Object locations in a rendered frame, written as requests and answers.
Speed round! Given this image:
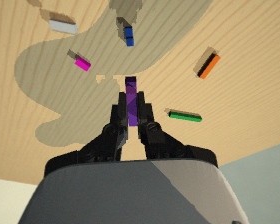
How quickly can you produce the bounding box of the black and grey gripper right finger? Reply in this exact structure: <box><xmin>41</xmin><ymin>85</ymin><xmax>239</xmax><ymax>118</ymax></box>
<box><xmin>137</xmin><ymin>91</ymin><xmax>218</xmax><ymax>168</ymax></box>

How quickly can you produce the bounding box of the grey rectangular rod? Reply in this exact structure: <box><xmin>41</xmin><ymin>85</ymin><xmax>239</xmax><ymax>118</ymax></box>
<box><xmin>49</xmin><ymin>19</ymin><xmax>77</xmax><ymax>34</ymax></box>

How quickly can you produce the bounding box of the magenta rectangular block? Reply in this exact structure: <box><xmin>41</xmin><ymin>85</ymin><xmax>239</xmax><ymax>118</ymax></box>
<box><xmin>75</xmin><ymin>56</ymin><xmax>91</xmax><ymax>72</ymax></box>

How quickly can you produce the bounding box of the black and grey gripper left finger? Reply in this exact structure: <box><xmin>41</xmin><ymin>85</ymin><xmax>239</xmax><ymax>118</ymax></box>
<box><xmin>44</xmin><ymin>92</ymin><xmax>128</xmax><ymax>177</ymax></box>

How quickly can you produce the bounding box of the orange rod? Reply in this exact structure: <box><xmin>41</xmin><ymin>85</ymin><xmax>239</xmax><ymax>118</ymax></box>
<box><xmin>197</xmin><ymin>53</ymin><xmax>221</xmax><ymax>79</ymax></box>

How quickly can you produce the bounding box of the purple rod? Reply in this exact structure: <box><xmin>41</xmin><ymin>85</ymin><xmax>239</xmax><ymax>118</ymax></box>
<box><xmin>125</xmin><ymin>76</ymin><xmax>137</xmax><ymax>127</ymax></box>

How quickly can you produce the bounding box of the green rod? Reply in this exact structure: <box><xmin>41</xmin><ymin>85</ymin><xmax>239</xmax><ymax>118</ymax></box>
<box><xmin>168</xmin><ymin>111</ymin><xmax>203</xmax><ymax>122</ymax></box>

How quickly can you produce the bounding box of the small blue block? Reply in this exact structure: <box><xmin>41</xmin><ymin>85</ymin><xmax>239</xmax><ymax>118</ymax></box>
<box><xmin>126</xmin><ymin>37</ymin><xmax>134</xmax><ymax>47</ymax></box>
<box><xmin>125</xmin><ymin>26</ymin><xmax>133</xmax><ymax>37</ymax></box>

